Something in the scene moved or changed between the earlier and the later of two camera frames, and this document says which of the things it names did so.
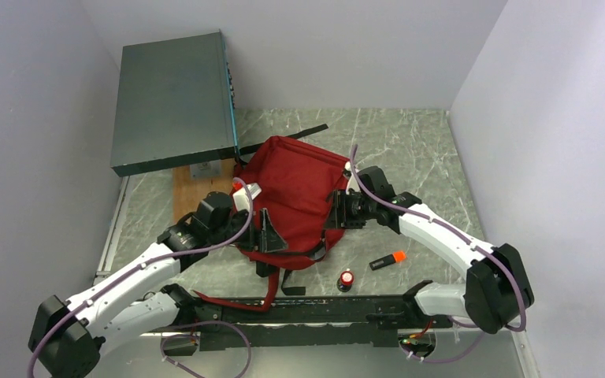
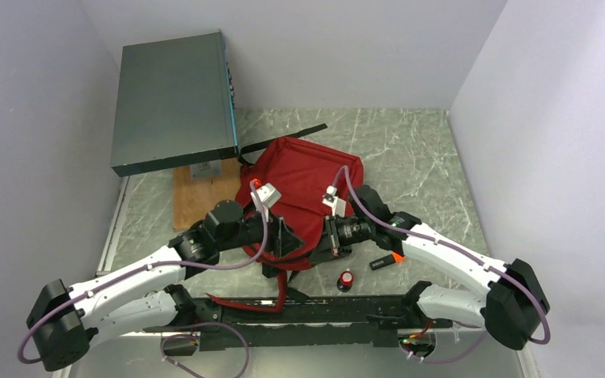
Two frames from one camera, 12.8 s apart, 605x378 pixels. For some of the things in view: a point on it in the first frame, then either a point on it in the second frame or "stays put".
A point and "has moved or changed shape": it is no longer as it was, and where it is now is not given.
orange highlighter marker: [388, 260] stays put
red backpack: [295, 183] has moved or changed shape
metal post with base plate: [208, 168] stays put
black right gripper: [339, 216] to [330, 246]
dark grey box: [174, 105] stays put
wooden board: [189, 192] stays put
